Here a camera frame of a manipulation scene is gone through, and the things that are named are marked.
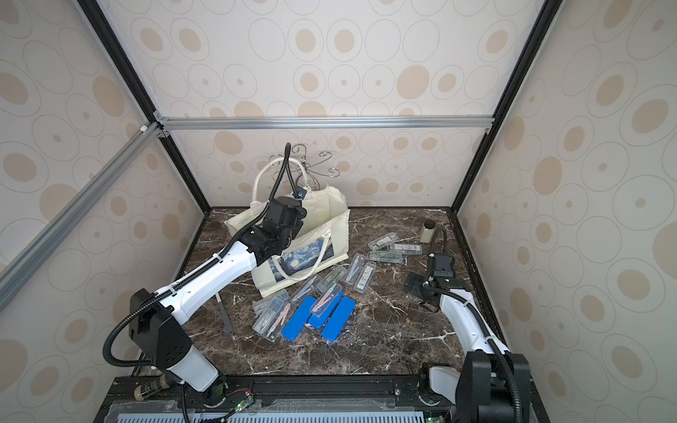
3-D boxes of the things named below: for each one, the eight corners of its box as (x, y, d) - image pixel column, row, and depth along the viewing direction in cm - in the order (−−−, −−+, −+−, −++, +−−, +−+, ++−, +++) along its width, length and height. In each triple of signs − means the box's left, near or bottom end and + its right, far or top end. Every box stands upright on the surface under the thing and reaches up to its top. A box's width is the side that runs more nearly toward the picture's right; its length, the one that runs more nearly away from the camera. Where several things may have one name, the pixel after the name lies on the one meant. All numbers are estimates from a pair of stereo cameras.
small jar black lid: (418, 241, 111) (424, 227, 103) (420, 233, 113) (425, 218, 106) (428, 244, 110) (434, 229, 102) (430, 235, 113) (436, 221, 105)
